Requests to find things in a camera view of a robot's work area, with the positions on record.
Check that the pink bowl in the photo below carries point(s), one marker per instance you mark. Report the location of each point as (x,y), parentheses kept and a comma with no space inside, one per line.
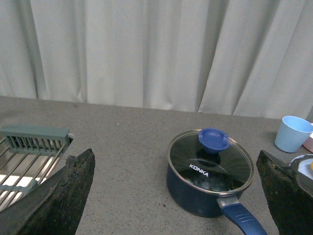
(308,144)

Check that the light blue plate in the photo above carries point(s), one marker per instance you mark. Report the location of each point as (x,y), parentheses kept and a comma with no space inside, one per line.
(302,165)

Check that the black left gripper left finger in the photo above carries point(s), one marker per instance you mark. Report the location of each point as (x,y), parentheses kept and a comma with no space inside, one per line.
(56,206)

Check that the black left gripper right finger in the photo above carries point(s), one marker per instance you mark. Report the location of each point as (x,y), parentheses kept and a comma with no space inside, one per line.
(290,206)

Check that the glass lid blue knob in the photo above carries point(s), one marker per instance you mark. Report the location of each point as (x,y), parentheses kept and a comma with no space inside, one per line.
(210,161)

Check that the white curtain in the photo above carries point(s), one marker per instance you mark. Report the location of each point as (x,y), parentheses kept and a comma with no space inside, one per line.
(234,57)

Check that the light blue cup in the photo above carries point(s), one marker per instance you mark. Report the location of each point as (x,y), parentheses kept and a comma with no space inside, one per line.
(292,133)

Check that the green metal dish rack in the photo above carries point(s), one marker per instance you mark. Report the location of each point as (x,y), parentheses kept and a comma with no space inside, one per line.
(28,155)

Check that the dark blue saucepan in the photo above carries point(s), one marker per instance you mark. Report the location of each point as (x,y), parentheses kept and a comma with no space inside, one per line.
(208,205)

